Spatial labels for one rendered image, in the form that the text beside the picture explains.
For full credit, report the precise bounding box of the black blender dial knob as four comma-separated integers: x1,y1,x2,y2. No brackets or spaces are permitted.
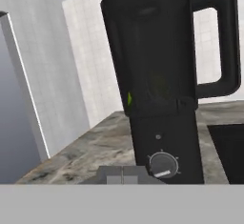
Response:
147,151,181,180

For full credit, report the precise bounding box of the black hob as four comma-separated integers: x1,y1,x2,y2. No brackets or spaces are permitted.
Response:
207,123,244,185

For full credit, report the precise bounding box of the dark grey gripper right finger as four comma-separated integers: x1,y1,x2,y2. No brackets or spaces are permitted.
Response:
122,166,166,185

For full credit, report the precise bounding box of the grey fridge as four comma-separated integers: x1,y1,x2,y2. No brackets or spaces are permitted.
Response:
0,10,51,185

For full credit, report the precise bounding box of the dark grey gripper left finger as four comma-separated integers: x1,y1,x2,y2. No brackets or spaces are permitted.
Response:
79,166,124,185

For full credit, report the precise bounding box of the black blender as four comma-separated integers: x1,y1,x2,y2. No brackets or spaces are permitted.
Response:
100,0,242,185

